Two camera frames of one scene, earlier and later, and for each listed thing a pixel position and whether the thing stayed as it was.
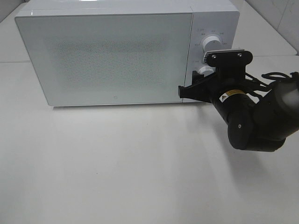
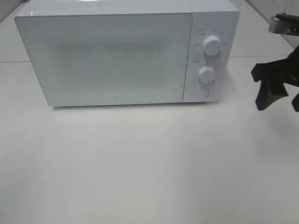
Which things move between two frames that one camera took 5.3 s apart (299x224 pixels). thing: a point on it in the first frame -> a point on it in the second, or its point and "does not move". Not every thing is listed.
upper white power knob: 212,43 does not move
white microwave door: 103,59 does not move
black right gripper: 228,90 -> 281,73
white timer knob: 207,70 does not move
